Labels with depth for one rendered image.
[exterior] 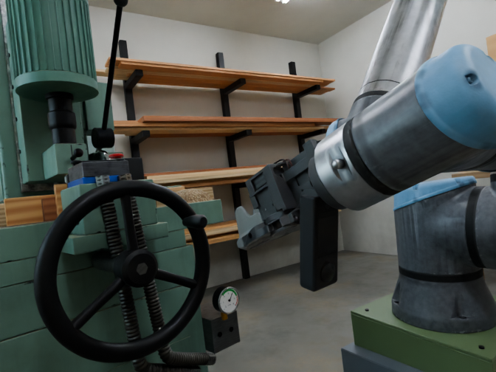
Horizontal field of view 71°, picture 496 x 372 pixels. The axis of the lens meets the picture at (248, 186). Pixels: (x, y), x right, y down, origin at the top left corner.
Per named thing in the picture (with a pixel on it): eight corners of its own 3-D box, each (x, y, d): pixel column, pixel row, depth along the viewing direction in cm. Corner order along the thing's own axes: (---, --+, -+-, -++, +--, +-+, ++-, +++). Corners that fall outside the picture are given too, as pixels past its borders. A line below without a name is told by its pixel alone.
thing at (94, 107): (88, 130, 103) (82, 80, 104) (79, 136, 110) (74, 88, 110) (116, 130, 109) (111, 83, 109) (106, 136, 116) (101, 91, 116)
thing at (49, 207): (45, 221, 74) (42, 198, 74) (43, 221, 75) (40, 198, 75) (142, 208, 88) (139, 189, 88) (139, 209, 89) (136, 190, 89)
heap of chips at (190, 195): (187, 203, 86) (186, 188, 86) (161, 206, 96) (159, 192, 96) (217, 199, 92) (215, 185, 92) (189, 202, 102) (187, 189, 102)
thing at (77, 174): (83, 184, 62) (79, 153, 62) (66, 189, 70) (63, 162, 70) (151, 178, 70) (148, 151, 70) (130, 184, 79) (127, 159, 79)
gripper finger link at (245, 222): (230, 217, 55) (265, 193, 49) (242, 252, 54) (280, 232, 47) (214, 220, 53) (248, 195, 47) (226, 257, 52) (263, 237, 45)
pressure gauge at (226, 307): (221, 325, 80) (217, 291, 80) (212, 322, 83) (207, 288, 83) (242, 317, 85) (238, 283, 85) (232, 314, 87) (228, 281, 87)
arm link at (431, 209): (417, 252, 82) (411, 177, 81) (505, 261, 68) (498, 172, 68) (383, 268, 72) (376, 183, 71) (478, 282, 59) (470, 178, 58)
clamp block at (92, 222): (82, 235, 60) (76, 184, 60) (62, 235, 70) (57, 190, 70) (160, 223, 70) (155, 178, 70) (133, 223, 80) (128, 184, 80)
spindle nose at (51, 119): (54, 142, 79) (48, 90, 79) (48, 147, 84) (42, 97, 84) (82, 142, 83) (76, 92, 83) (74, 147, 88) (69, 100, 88)
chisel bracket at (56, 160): (57, 181, 77) (53, 143, 77) (44, 187, 88) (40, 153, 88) (92, 178, 82) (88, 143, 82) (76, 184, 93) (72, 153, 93)
